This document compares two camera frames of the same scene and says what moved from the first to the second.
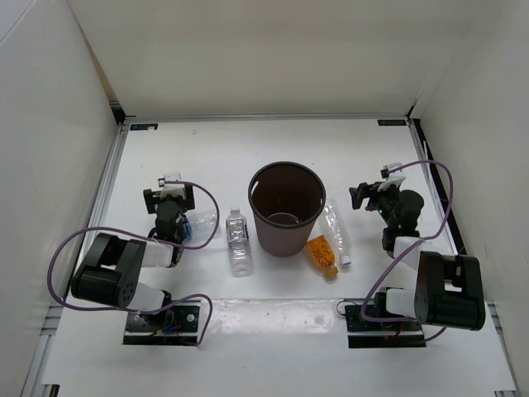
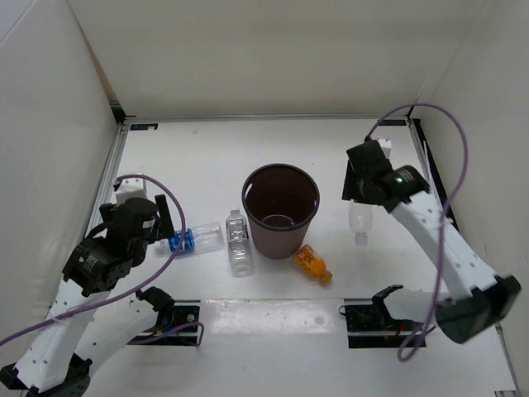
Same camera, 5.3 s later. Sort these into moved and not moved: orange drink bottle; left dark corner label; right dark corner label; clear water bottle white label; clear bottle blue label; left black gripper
Moved: left black gripper; orange drink bottle; clear bottle blue label
Not moved: left dark corner label; clear water bottle white label; right dark corner label
